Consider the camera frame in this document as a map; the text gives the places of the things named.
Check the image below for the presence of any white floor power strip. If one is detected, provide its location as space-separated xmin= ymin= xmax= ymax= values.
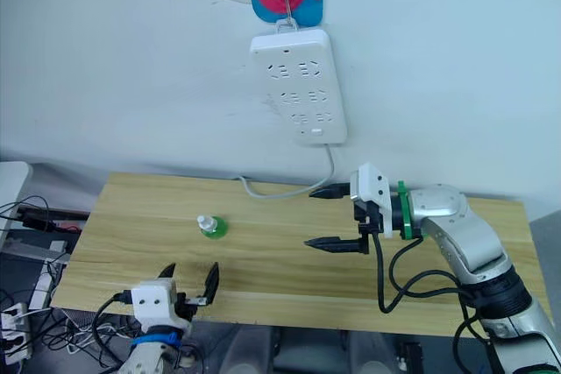
xmin=0 ymin=300 xmax=35 ymax=365

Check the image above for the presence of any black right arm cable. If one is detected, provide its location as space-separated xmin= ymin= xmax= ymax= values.
xmin=370 ymin=233 xmax=492 ymax=374

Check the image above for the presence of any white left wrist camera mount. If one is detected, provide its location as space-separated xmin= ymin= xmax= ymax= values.
xmin=131 ymin=279 xmax=180 ymax=321

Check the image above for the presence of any metal wire hook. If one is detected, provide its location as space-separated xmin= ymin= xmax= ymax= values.
xmin=274 ymin=0 xmax=302 ymax=34

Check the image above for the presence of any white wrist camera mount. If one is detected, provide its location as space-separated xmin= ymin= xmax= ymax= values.
xmin=131 ymin=279 xmax=180 ymax=321
xmin=348 ymin=162 xmax=395 ymax=238

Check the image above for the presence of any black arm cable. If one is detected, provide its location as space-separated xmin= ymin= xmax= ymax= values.
xmin=370 ymin=233 xmax=492 ymax=374
xmin=89 ymin=288 xmax=135 ymax=370

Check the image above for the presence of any green right wrist ring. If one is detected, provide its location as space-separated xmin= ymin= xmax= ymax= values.
xmin=396 ymin=180 xmax=416 ymax=242

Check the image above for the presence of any grey power strip cable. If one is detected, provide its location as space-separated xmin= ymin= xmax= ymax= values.
xmin=238 ymin=143 xmax=337 ymax=200

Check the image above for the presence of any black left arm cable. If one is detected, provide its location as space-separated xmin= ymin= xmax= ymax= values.
xmin=89 ymin=288 xmax=135 ymax=370

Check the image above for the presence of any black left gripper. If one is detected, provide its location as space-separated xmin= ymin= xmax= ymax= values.
xmin=157 ymin=261 xmax=221 ymax=323

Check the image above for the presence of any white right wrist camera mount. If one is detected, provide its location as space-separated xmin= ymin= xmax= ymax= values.
xmin=348 ymin=162 xmax=395 ymax=238

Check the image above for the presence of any white furniture piece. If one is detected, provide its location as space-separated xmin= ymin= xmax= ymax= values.
xmin=0 ymin=160 xmax=32 ymax=242

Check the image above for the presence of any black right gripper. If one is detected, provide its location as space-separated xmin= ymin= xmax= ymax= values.
xmin=303 ymin=181 xmax=382 ymax=258

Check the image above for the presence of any green liquid bottle white cap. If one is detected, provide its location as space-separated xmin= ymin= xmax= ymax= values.
xmin=195 ymin=214 xmax=230 ymax=242

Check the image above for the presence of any black electronic box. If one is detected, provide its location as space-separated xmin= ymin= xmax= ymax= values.
xmin=16 ymin=204 xmax=89 ymax=234

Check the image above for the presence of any blue left wrist band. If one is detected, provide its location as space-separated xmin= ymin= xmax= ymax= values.
xmin=129 ymin=332 xmax=184 ymax=349

